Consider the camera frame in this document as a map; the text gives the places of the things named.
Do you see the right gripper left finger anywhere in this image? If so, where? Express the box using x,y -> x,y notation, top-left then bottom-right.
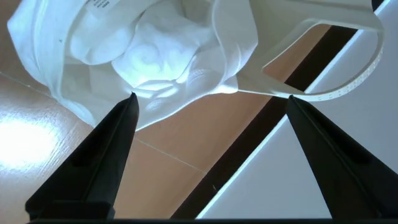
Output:
25,91 -> 140,219

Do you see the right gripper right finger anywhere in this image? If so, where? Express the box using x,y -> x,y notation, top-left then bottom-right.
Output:
285,95 -> 398,219

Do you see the white laundry basket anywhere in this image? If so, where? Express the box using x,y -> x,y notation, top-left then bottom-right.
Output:
214,0 -> 386,102

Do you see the white garment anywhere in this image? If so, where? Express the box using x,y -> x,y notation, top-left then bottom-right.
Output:
6,0 -> 259,131

